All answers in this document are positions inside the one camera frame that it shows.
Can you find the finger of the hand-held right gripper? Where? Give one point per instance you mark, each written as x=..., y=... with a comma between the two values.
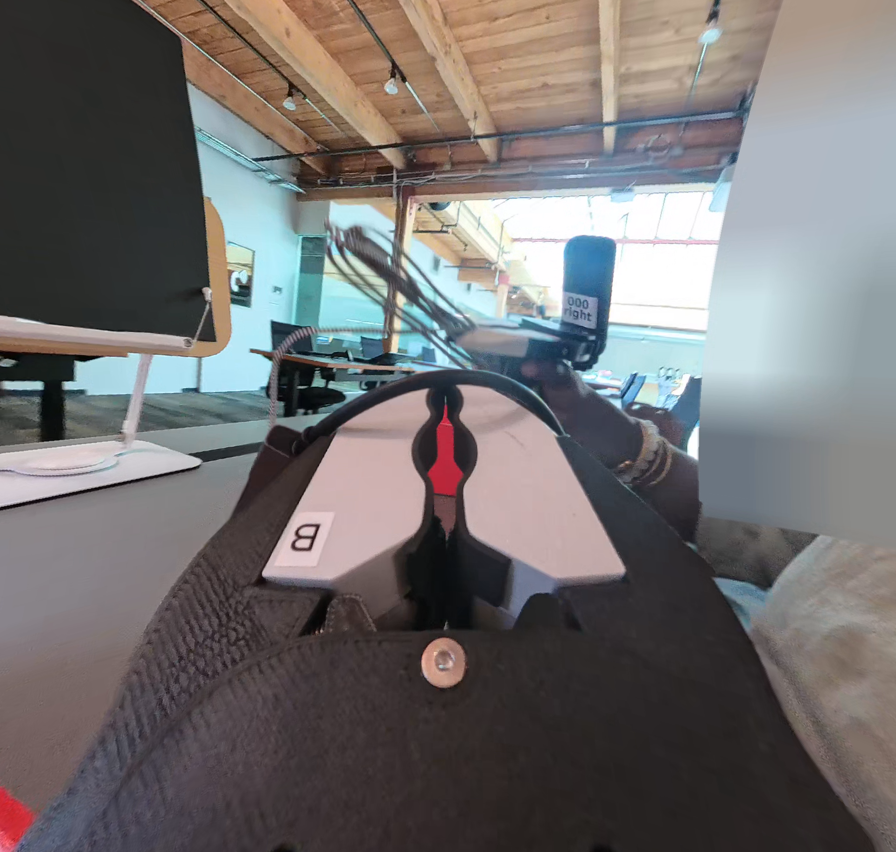
x=500, y=342

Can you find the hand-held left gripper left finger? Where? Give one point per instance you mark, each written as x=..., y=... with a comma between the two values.
x=364, y=488

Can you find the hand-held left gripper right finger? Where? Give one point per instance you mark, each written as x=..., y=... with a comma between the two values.
x=532, y=495

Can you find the person's right forearm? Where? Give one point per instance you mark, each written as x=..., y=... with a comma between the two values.
x=675, y=495

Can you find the person's right hand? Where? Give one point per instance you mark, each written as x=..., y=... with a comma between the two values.
x=581, y=404

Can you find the wooden office desk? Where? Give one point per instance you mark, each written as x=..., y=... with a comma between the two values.
x=364, y=365

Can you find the black office chair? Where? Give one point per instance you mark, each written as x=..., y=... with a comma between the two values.
x=308, y=369

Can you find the wooden board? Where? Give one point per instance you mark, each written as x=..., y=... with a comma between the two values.
x=218, y=278

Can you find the ceiling track light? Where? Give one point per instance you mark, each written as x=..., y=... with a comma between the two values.
x=289, y=100
x=390, y=83
x=710, y=31

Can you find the round white charging disc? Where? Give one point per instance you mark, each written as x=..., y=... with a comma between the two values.
x=63, y=461

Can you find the person's beige trousers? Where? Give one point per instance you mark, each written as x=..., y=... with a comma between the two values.
x=826, y=670

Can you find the black display panel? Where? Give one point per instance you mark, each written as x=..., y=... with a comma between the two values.
x=91, y=152

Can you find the wooden support post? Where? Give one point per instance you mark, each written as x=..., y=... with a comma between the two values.
x=402, y=271

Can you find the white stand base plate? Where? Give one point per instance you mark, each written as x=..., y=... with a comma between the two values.
x=154, y=461

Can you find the framed wall picture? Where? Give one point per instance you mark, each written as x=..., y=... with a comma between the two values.
x=240, y=274

